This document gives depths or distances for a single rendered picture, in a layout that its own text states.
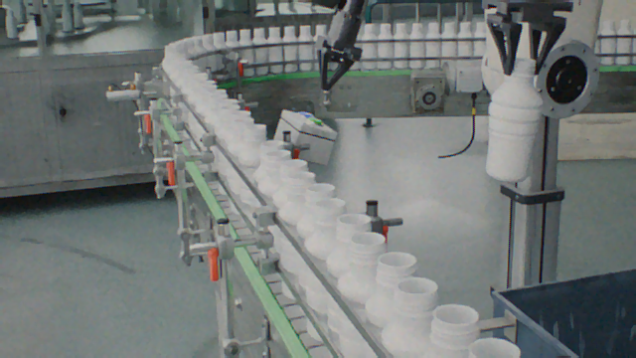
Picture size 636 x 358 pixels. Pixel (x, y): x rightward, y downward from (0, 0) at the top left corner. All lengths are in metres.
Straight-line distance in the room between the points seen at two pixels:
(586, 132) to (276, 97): 3.11
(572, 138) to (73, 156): 3.25
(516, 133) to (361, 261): 0.37
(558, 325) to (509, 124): 0.36
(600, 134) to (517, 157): 4.52
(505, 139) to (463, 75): 1.71
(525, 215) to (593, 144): 3.91
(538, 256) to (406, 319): 1.09
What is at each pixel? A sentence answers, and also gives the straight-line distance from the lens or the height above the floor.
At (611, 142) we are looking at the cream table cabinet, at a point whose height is 0.12.
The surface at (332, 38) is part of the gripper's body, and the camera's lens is 1.50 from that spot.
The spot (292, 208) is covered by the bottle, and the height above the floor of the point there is 1.13.
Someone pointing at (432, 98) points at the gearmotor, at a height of 0.91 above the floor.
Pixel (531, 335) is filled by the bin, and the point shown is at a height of 0.93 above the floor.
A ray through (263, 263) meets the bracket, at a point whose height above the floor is 1.05.
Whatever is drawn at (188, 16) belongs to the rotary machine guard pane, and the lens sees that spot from 4.52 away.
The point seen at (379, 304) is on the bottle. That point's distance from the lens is 0.73.
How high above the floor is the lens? 1.45
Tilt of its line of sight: 15 degrees down
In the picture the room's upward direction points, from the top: 1 degrees counter-clockwise
